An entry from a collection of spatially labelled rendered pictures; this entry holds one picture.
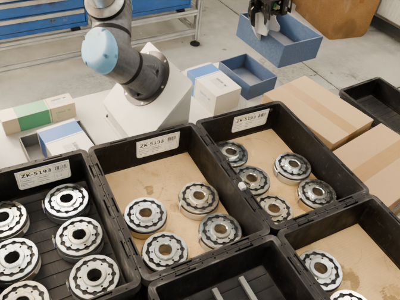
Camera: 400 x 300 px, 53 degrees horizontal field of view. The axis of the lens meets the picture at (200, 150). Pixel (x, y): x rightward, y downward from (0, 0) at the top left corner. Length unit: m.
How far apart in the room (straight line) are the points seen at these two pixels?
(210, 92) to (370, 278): 0.82
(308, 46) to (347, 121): 0.32
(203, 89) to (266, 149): 0.41
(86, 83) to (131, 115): 1.59
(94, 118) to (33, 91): 1.41
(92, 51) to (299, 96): 0.70
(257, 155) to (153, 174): 0.32
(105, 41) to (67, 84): 1.75
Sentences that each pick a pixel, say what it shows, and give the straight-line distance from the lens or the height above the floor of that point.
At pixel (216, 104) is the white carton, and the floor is 0.75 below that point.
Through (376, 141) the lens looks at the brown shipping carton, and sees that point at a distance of 1.36.
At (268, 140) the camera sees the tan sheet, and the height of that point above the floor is 0.83.
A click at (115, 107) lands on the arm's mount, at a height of 0.79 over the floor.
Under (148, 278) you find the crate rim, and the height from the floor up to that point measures 0.93.
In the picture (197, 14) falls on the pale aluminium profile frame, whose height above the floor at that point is 0.27.
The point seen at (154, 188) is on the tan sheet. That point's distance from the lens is 1.07.
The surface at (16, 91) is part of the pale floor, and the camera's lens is 2.89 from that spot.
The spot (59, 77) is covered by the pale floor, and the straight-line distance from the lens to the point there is 2.98.
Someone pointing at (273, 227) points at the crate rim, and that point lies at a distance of 0.91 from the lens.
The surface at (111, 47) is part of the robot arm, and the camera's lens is 1.16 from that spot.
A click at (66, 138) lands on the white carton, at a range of 1.28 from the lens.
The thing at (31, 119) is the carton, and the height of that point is 0.74.
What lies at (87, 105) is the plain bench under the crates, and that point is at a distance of 1.55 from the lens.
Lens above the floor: 1.64
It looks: 44 degrees down
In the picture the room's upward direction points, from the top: 8 degrees clockwise
